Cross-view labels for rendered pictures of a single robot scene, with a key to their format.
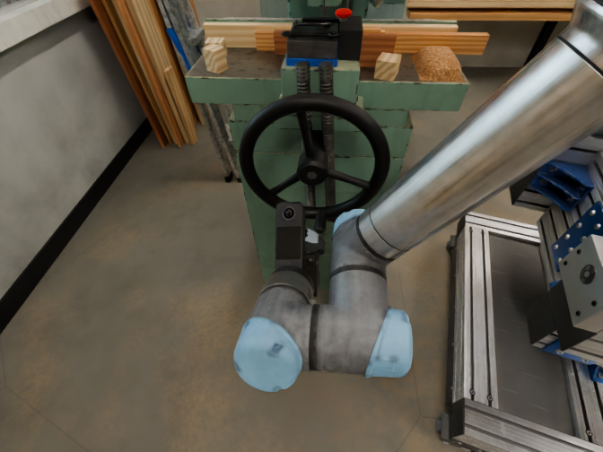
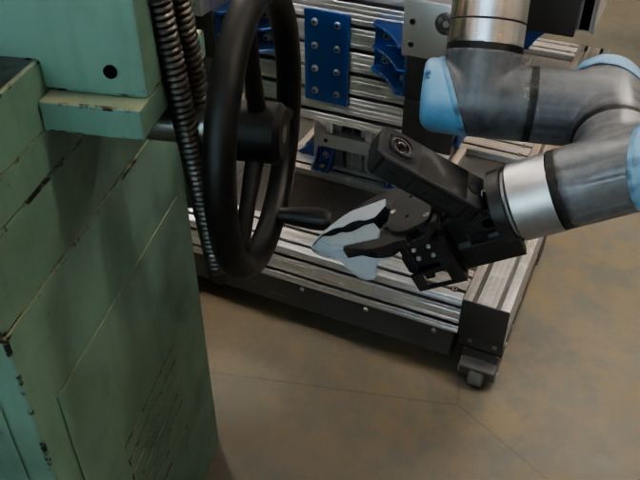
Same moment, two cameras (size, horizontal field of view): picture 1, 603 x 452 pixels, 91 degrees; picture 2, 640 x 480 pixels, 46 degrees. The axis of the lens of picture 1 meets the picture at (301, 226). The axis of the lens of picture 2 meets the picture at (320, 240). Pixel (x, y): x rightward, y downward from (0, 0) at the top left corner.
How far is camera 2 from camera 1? 0.71 m
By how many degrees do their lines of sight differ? 60
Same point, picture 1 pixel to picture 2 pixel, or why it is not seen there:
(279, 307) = (602, 136)
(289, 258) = (466, 184)
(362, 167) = (150, 164)
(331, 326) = (623, 95)
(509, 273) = not seen: hidden behind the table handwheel
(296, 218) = (410, 143)
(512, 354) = not seen: hidden behind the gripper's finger
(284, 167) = (79, 281)
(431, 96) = not seen: outside the picture
